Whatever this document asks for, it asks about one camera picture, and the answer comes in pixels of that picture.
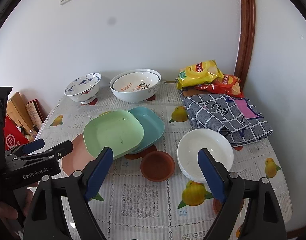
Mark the red paper bag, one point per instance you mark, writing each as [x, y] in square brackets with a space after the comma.
[13, 137]

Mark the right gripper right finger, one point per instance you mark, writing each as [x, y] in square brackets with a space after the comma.
[263, 218]

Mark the wooden cutting board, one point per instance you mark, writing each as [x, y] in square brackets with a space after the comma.
[16, 111]

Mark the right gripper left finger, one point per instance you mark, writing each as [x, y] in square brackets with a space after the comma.
[46, 218]

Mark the patterned red-edged box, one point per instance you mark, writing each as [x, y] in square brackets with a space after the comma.
[35, 113]

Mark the pink square plate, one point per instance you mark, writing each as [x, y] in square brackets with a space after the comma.
[78, 158]

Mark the yellow chips bag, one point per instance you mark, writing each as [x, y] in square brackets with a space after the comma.
[197, 74]

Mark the white lemon print bowl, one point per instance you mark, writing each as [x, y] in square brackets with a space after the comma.
[136, 81]

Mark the green square plate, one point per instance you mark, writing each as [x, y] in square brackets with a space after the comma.
[118, 130]

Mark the fruit print tablecloth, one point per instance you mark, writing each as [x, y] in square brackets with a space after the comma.
[136, 208]

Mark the grey checked cloth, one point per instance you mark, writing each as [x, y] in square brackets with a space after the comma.
[235, 118]

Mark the person's left hand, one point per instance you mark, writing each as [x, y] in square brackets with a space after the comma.
[7, 212]

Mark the blue floral porcelain bowl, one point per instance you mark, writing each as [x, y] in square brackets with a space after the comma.
[84, 89]

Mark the brown wooden door frame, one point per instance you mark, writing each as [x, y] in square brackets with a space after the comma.
[246, 42]

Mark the large white outer bowl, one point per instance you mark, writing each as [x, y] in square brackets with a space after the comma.
[138, 96]

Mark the brown small saucer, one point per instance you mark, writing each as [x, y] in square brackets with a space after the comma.
[157, 166]
[216, 204]

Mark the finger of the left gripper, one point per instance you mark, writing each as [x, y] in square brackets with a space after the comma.
[58, 151]
[21, 150]

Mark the red chips bag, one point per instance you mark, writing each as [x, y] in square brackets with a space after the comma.
[228, 85]

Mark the teal square plate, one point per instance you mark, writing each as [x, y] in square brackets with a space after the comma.
[153, 127]

